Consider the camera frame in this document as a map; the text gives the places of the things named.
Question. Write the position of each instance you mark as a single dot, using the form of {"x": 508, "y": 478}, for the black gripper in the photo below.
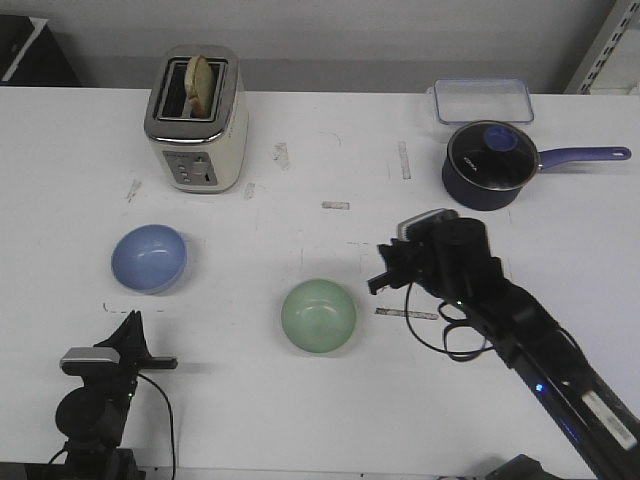
{"x": 119, "y": 376}
{"x": 409, "y": 258}

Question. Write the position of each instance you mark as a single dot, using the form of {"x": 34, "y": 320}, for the blue bowl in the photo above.
{"x": 149, "y": 259}

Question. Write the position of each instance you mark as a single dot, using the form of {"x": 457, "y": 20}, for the green bowl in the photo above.
{"x": 318, "y": 316}

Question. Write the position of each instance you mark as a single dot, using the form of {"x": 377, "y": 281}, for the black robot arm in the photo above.
{"x": 93, "y": 416}
{"x": 449, "y": 257}

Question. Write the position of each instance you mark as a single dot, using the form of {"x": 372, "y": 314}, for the dark blue saucepan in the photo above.
{"x": 483, "y": 200}

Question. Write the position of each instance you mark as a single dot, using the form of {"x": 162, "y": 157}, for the glass pot lid purple knob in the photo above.
{"x": 492, "y": 155}

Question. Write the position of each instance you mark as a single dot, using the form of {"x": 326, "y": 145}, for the clear plastic food container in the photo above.
{"x": 457, "y": 101}

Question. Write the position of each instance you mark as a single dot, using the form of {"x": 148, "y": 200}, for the cream and chrome toaster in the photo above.
{"x": 198, "y": 155}

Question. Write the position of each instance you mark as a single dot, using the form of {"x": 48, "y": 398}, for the slice of toast bread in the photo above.
{"x": 198, "y": 86}

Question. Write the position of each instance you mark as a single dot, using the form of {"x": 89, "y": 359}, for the black box in corner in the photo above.
{"x": 31, "y": 56}

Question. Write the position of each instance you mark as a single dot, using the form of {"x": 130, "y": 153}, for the white metal shelf rail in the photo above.
{"x": 611, "y": 64}

